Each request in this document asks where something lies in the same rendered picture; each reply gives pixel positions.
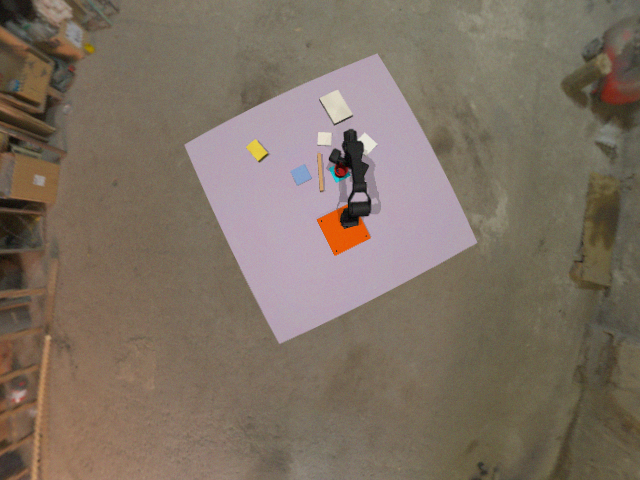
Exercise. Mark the yellow flat block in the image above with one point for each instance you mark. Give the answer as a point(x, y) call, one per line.
point(259, 153)

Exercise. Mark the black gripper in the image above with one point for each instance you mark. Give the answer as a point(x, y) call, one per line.
point(335, 157)

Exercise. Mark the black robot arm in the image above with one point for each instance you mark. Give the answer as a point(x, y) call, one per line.
point(354, 150)

